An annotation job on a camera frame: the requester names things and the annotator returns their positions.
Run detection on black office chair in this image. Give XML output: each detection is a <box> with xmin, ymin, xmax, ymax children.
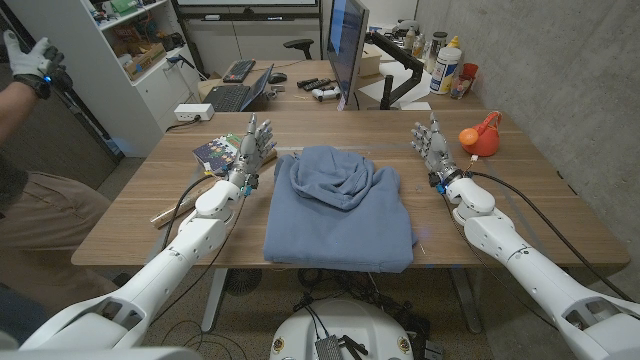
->
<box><xmin>282</xmin><ymin>38</ymin><xmax>315</xmax><ymax>61</ymax></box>

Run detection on person's tan trousers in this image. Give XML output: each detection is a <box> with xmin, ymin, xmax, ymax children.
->
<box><xmin>0</xmin><ymin>169</ymin><xmax>119</xmax><ymax>311</ymax></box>

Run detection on dark lidded jar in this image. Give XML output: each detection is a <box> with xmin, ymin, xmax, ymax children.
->
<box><xmin>424</xmin><ymin>31</ymin><xmax>449</xmax><ymax>74</ymax></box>

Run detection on white table leg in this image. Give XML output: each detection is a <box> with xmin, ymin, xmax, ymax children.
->
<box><xmin>200</xmin><ymin>268</ymin><xmax>229</xmax><ymax>334</ymax></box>
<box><xmin>448</xmin><ymin>268</ymin><xmax>484</xmax><ymax>335</ymax></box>

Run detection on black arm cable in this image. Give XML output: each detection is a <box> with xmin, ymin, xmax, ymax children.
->
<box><xmin>160</xmin><ymin>174</ymin><xmax>216</xmax><ymax>251</ymax></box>
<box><xmin>467</xmin><ymin>170</ymin><xmax>636</xmax><ymax>304</ymax></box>

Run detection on black computer monitor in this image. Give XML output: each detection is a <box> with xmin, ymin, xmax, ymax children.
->
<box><xmin>325</xmin><ymin>0</ymin><xmax>370</xmax><ymax>112</ymax></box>

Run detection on orange watering can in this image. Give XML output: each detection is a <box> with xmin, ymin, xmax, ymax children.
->
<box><xmin>458</xmin><ymin>110</ymin><xmax>503</xmax><ymax>158</ymax></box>

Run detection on person's white gloved hand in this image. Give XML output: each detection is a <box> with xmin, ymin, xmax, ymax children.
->
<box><xmin>2</xmin><ymin>29</ymin><xmax>66</xmax><ymax>81</ymax></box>

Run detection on glass with pens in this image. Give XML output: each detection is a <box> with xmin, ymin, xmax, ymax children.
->
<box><xmin>449</xmin><ymin>73</ymin><xmax>474</xmax><ymax>100</ymax></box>

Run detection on white power strip box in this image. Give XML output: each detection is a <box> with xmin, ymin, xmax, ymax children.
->
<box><xmin>173</xmin><ymin>102</ymin><xmax>215</xmax><ymax>123</ymax></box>

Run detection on floral wrapping paper roll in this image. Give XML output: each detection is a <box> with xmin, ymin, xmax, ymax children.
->
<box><xmin>149</xmin><ymin>148</ymin><xmax>279</xmax><ymax>230</ymax></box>

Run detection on white shelf unit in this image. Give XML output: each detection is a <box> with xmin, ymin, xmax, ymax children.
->
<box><xmin>4</xmin><ymin>0</ymin><xmax>201</xmax><ymax>159</ymax></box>

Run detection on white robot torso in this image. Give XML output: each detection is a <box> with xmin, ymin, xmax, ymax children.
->
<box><xmin>269</xmin><ymin>298</ymin><xmax>415</xmax><ymax>360</ymax></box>

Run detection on white game controller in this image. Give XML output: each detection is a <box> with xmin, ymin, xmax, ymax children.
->
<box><xmin>311</xmin><ymin>85</ymin><xmax>342</xmax><ymax>103</ymax></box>

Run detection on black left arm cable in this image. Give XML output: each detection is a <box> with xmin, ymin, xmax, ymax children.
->
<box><xmin>160</xmin><ymin>174</ymin><xmax>216</xmax><ymax>251</ymax></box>

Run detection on black remote control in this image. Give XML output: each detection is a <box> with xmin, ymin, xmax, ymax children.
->
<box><xmin>296</xmin><ymin>77</ymin><xmax>335</xmax><ymax>92</ymax></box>

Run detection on person's bare forearm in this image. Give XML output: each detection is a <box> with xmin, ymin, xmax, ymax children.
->
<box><xmin>0</xmin><ymin>82</ymin><xmax>40</xmax><ymax>144</ymax></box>

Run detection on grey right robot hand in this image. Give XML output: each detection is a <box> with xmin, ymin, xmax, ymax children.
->
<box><xmin>410</xmin><ymin>112</ymin><xmax>465</xmax><ymax>187</ymax></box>

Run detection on black keyboard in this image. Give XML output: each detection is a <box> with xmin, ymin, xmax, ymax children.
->
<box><xmin>222</xmin><ymin>59</ymin><xmax>257</xmax><ymax>84</ymax></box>

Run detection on light wooden box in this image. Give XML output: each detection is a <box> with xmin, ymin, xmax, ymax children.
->
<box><xmin>358</xmin><ymin>43</ymin><xmax>384</xmax><ymax>79</ymax></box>

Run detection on open cardboard box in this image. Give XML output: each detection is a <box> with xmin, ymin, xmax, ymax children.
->
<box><xmin>122</xmin><ymin>42</ymin><xmax>167</xmax><ymax>81</ymax></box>

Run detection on colourful puzzle box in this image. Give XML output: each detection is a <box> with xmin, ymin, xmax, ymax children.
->
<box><xmin>192</xmin><ymin>132</ymin><xmax>244</xmax><ymax>177</ymax></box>

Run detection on white wipes canister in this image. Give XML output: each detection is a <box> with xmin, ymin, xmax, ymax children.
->
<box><xmin>429</xmin><ymin>46</ymin><xmax>462</xmax><ymax>96</ymax></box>

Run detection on black open laptop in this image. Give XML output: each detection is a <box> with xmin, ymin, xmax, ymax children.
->
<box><xmin>203</xmin><ymin>63</ymin><xmax>275</xmax><ymax>113</ymax></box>

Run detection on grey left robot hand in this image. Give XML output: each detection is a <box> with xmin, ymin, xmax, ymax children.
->
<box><xmin>227</xmin><ymin>113</ymin><xmax>278</xmax><ymax>190</ymax></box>

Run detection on blue folded hoodie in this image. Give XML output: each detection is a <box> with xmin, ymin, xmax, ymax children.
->
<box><xmin>263</xmin><ymin>145</ymin><xmax>419</xmax><ymax>274</ymax></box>

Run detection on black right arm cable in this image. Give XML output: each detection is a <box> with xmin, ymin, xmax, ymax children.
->
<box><xmin>467</xmin><ymin>170</ymin><xmax>636</xmax><ymax>304</ymax></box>

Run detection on white paper sheet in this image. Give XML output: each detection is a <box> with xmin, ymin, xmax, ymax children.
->
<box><xmin>357</xmin><ymin>60</ymin><xmax>436</xmax><ymax>106</ymax></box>

